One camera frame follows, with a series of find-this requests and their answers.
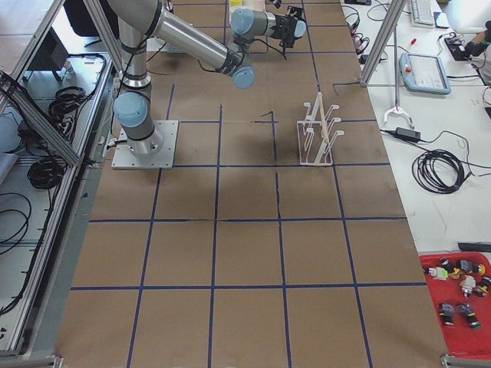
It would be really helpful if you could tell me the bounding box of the white wire cup rack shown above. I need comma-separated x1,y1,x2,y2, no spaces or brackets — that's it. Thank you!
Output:
296,92,344,166

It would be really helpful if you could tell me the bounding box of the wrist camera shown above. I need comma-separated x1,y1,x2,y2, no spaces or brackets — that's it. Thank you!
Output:
287,5,305,21

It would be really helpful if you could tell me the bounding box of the white keyboard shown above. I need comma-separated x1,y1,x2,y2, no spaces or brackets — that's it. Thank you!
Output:
408,0,435,28

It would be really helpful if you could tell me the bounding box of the black power adapter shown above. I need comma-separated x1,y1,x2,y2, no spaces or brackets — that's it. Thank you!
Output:
394,127,421,143

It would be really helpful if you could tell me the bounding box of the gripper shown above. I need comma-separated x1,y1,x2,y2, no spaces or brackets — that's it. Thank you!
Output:
272,14,307,43

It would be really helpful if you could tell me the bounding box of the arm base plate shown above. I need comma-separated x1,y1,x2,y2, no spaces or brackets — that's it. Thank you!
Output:
111,120,179,169

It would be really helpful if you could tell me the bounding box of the red parts tray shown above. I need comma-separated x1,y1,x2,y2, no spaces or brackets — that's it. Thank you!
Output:
420,252,490,360

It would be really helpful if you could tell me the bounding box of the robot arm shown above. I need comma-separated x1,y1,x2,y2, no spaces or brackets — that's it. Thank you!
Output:
108,1,307,157

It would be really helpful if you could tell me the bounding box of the aluminium frame post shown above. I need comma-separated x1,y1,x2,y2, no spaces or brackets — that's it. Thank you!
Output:
359,0,406,87

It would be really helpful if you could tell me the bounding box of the blue teach pendant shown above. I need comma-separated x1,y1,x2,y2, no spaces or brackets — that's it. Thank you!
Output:
399,52,451,95

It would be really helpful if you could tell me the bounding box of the coiled black cable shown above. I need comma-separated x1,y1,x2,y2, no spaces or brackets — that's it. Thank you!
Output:
411,149,475,194

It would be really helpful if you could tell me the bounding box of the green handled reacher grabber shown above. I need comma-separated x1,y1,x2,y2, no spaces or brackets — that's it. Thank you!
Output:
382,26,414,130

